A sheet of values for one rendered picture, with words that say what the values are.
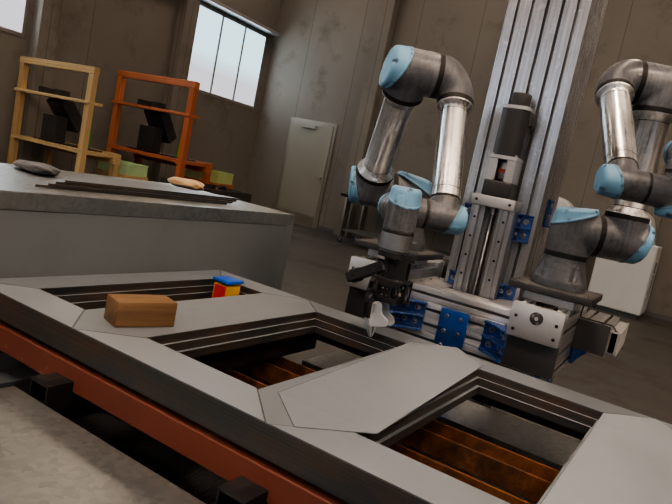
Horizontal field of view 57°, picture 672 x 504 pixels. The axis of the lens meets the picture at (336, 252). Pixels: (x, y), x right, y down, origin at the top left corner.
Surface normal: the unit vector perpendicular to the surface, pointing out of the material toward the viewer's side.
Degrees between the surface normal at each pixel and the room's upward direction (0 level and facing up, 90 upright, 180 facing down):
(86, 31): 90
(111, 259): 90
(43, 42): 90
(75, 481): 0
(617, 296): 90
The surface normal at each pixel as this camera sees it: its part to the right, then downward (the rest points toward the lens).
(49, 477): 0.20, -0.97
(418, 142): -0.49, 0.01
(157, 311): 0.63, 0.22
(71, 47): 0.85, 0.24
